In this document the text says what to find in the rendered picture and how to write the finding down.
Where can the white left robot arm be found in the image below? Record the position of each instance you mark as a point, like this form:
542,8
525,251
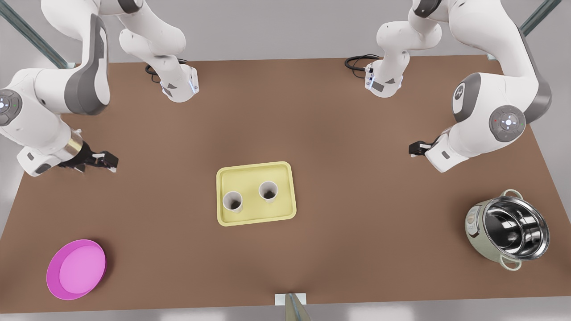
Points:
490,89

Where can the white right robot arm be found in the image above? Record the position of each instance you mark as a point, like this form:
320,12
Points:
40,89

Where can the yellow rectangular tray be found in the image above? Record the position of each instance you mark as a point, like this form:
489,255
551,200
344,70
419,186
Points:
285,196

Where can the white IKEA cup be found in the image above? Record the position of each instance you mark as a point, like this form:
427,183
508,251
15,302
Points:
269,191
233,201

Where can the pink round plate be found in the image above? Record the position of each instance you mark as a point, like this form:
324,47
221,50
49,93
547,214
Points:
76,269

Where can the stainless steel pot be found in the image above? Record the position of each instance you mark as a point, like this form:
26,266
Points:
508,229

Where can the silver frame post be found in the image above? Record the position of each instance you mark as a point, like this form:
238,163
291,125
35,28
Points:
295,308
537,15
31,33

